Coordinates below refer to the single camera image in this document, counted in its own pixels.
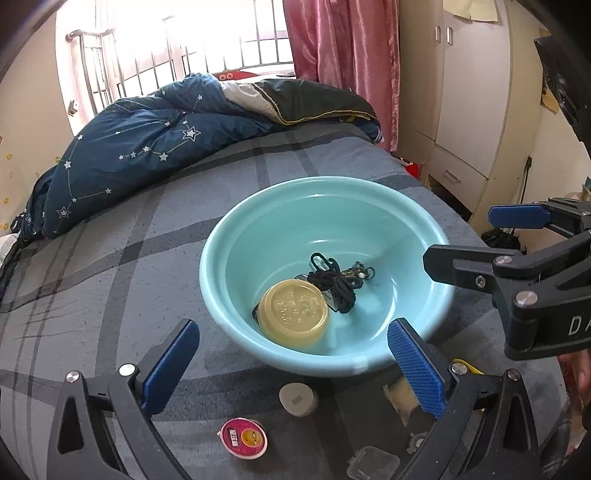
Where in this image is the plastic-wrapped beige snack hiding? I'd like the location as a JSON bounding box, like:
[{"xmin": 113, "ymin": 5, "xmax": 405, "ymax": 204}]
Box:
[{"xmin": 383, "ymin": 376, "xmax": 420, "ymax": 427}]

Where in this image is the person's right hand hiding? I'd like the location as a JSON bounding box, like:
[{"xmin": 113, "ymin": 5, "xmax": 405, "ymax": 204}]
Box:
[{"xmin": 558, "ymin": 349, "xmax": 591, "ymax": 406}]

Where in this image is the white cylindrical jar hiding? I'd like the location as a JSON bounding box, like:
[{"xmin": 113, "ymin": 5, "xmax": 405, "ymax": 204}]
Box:
[{"xmin": 279, "ymin": 382, "xmax": 318, "ymax": 418}]

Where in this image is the small round grey cap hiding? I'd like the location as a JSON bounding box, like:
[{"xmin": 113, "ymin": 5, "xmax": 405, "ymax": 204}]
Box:
[{"xmin": 407, "ymin": 432, "xmax": 428, "ymax": 455}]

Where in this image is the turquoise plastic basin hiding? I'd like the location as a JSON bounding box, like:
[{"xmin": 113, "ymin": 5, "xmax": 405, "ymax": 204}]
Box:
[{"xmin": 199, "ymin": 176, "xmax": 453, "ymax": 377}]

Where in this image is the clear plastic earplug box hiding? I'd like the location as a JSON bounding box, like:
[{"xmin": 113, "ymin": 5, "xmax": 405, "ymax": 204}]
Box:
[{"xmin": 346, "ymin": 445, "xmax": 401, "ymax": 480}]

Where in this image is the pink satin curtain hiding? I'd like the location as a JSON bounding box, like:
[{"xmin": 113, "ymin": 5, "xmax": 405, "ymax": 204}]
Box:
[{"xmin": 283, "ymin": 0, "xmax": 401, "ymax": 152}]

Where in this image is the beige wardrobe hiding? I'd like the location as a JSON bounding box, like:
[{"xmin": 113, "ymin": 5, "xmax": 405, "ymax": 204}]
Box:
[{"xmin": 398, "ymin": 1, "xmax": 542, "ymax": 233}]

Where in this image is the metal keychain with charms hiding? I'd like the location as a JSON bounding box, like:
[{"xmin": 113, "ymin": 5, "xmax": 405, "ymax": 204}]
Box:
[{"xmin": 342, "ymin": 261, "xmax": 376, "ymax": 281}]

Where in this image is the red emoji round tin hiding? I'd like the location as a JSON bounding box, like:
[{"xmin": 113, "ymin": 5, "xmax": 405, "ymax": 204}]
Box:
[{"xmin": 217, "ymin": 417, "xmax": 269, "ymax": 460}]

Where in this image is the yellow round tin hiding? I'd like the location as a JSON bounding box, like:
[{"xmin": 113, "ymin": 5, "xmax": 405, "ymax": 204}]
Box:
[{"xmin": 252, "ymin": 279, "xmax": 329, "ymax": 349}]

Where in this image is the navy star-patterned duvet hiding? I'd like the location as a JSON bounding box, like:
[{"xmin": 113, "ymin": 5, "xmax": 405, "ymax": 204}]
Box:
[{"xmin": 9, "ymin": 74, "xmax": 383, "ymax": 244}]

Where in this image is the black cord lanyard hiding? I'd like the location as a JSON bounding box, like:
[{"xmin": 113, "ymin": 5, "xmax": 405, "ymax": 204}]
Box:
[{"xmin": 305, "ymin": 251, "xmax": 358, "ymax": 316}]

